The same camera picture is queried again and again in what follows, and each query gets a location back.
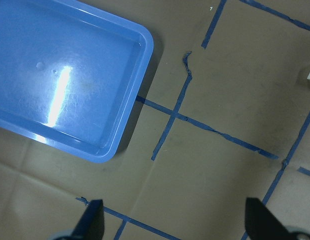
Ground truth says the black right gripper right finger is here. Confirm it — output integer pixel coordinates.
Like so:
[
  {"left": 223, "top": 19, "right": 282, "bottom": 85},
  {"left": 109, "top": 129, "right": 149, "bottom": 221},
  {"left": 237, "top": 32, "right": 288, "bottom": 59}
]
[{"left": 244, "top": 197, "right": 289, "bottom": 240}]

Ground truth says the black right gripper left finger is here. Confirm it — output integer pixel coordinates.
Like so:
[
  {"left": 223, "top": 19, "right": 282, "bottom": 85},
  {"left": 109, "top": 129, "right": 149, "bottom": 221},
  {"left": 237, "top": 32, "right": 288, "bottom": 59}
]
[{"left": 70, "top": 199, "right": 105, "bottom": 240}]

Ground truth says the blue plastic tray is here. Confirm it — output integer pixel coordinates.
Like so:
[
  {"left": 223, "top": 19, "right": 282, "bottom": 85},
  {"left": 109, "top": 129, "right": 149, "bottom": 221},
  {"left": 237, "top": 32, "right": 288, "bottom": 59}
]
[{"left": 0, "top": 0, "right": 154, "bottom": 163}]

